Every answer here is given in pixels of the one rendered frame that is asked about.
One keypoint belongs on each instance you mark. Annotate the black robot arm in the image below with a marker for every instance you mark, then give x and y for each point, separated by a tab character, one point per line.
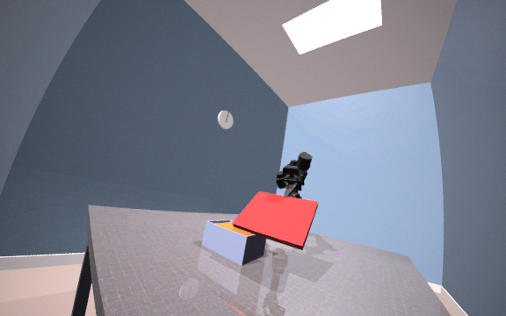
303	163

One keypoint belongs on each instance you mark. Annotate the red lid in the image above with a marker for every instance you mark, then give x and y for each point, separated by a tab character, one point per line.
286	220

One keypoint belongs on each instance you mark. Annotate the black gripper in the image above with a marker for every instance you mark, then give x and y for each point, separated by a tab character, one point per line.
293	183

